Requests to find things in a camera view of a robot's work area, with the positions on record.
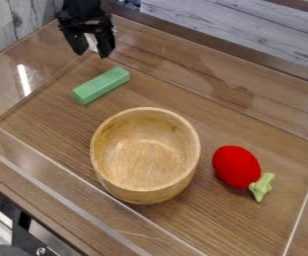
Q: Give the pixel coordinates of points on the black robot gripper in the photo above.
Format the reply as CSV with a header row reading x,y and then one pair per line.
x,y
83,16

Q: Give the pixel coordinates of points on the green rectangular block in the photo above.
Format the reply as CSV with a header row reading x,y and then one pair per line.
x,y
101,85

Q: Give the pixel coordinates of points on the brown wooden bowl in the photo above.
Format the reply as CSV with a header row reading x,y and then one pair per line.
x,y
145,151

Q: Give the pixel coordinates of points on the red plush strawberry toy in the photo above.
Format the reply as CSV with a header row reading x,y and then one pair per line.
x,y
239,169

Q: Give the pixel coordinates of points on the clear acrylic corner bracket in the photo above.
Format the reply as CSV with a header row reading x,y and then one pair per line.
x,y
92,42

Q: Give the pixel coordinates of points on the black table clamp mount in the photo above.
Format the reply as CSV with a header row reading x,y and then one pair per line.
x,y
25,243

